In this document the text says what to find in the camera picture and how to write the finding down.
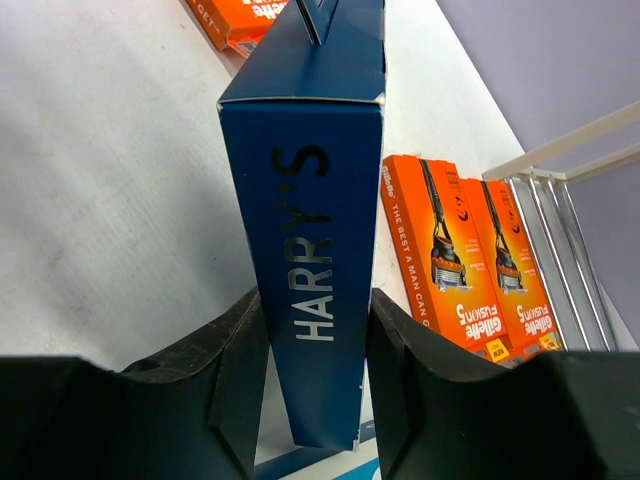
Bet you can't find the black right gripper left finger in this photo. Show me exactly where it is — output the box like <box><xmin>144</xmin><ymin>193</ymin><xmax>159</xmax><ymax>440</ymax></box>
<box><xmin>1</xmin><ymin>290</ymin><xmax>269</xmax><ymax>479</ymax></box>

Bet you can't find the orange Gillette Fusion5 box right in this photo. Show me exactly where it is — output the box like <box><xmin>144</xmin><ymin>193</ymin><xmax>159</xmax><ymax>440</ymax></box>
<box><xmin>461</xmin><ymin>178</ymin><xmax>563</xmax><ymax>362</ymax></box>

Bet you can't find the grey Harry's box blue razor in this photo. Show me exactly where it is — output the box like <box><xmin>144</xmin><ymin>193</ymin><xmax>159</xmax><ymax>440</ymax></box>
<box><xmin>218</xmin><ymin>1</ymin><xmax>386</xmax><ymax>450</ymax></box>

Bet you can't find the orange gillette fusion5 box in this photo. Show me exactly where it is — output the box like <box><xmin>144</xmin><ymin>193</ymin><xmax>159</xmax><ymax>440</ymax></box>
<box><xmin>461</xmin><ymin>178</ymin><xmax>563</xmax><ymax>362</ymax></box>
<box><xmin>381</xmin><ymin>155</ymin><xmax>510</xmax><ymax>363</ymax></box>
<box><xmin>186</xmin><ymin>0</ymin><xmax>287</xmax><ymax>58</ymax></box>

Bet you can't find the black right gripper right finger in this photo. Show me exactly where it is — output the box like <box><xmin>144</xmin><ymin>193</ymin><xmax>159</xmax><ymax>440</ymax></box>
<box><xmin>367</xmin><ymin>289</ymin><xmax>639</xmax><ymax>479</ymax></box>

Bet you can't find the cream metal-rod shelf rack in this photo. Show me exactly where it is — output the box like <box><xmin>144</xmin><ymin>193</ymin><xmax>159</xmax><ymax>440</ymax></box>
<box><xmin>482</xmin><ymin>102</ymin><xmax>639</xmax><ymax>351</ymax></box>

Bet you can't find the orange Gillette Fusion5 box middle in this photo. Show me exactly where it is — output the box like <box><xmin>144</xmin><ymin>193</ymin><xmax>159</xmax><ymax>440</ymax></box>
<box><xmin>381</xmin><ymin>155</ymin><xmax>510</xmax><ymax>363</ymax></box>

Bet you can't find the orange Gillette Fusion5 box left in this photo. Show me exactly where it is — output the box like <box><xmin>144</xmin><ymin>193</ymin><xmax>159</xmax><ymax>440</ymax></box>
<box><xmin>186</xmin><ymin>0</ymin><xmax>287</xmax><ymax>58</ymax></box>

